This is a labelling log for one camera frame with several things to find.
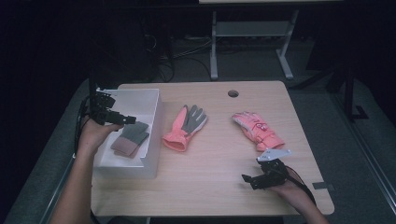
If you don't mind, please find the person's right hand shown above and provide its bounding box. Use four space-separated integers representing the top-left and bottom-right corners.
270 173 313 215

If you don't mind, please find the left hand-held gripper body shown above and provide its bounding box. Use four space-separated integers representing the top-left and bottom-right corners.
90 89 123 127

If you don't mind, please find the white box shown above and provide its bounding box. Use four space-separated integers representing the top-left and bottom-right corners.
92 88 165 180

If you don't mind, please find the person's left hand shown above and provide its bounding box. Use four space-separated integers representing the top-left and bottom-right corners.
77 118 124 156

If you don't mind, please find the metal floor rail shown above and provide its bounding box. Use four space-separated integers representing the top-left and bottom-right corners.
38 158 78 224
329 91 396 214

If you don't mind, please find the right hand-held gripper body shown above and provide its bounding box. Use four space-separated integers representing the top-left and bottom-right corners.
256 148 294 189

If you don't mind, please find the pink printed winter glove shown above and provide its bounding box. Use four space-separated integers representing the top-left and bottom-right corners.
231 111 286 153

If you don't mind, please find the bundle of floor cables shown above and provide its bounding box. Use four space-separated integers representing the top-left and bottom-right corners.
141 31 213 84

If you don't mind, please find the black tape strip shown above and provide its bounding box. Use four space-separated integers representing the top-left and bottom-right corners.
311 181 336 191

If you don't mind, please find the white metal table frame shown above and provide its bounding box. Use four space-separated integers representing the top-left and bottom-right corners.
209 8 300 81

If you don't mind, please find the orange glove with grey palm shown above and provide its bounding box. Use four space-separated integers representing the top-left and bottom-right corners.
162 105 208 153

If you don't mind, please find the black metal stand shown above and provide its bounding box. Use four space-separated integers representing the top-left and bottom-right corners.
87 66 101 104
343 60 370 121

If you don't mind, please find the right hand-held gripper black cable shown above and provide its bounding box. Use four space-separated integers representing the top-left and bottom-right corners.
285 165 318 207

